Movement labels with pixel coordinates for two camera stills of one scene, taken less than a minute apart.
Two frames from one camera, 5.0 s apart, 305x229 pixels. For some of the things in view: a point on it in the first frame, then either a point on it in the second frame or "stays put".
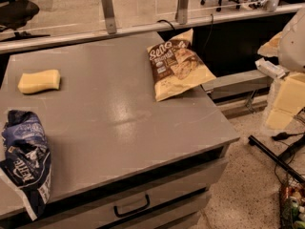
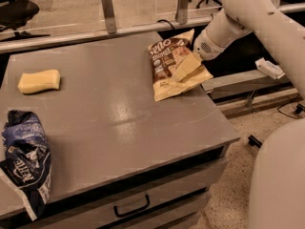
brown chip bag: (175, 68) stays put
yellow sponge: (34, 82) stays put
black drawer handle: (133, 210) stays put
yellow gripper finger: (290, 101) → (188, 66)
